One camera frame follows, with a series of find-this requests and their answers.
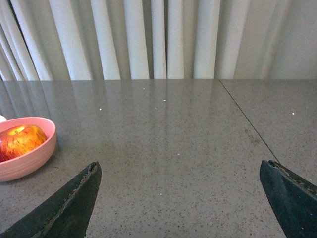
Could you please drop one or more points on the pink bowl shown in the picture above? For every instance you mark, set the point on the pink bowl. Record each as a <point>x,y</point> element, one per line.
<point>21,166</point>

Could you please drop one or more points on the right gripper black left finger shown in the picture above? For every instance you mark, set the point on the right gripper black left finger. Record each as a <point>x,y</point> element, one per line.
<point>66,214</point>

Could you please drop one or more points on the pink plate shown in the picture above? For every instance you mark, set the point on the pink plate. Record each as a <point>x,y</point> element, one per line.
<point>2,118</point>

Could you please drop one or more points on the white pleated curtain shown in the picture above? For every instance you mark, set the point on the white pleated curtain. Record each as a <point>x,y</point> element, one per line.
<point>157,39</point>

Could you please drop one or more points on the red yellow apple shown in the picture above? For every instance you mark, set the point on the red yellow apple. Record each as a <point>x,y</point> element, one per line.
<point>19,140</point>

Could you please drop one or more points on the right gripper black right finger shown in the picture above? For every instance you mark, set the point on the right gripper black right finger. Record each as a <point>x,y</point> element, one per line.
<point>292,199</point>

